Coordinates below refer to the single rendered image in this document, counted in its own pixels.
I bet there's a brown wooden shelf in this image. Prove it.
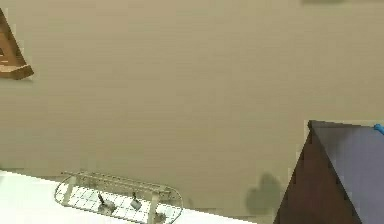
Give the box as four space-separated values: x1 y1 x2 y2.
0 7 35 81

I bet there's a grey metal utensil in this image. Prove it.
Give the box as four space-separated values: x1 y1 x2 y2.
96 192 118 215
129 191 143 212

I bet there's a white wire rack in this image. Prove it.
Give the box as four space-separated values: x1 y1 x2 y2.
53 170 184 224

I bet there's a dark brown cabinet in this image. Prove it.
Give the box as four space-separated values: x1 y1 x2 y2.
273 119 384 224

